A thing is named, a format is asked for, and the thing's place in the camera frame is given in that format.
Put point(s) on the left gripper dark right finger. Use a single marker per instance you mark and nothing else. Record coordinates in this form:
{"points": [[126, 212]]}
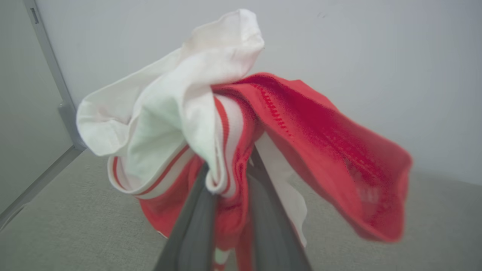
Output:
{"points": [[271, 233]]}

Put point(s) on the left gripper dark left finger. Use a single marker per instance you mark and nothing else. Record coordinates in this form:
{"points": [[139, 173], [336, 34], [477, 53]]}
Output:
{"points": [[192, 233]]}

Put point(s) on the grey fabric sofa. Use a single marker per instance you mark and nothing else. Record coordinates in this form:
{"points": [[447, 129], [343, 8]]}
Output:
{"points": [[75, 226]]}

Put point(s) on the red and white basketball jersey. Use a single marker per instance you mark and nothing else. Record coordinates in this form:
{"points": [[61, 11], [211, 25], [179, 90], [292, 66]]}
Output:
{"points": [[301, 124]]}

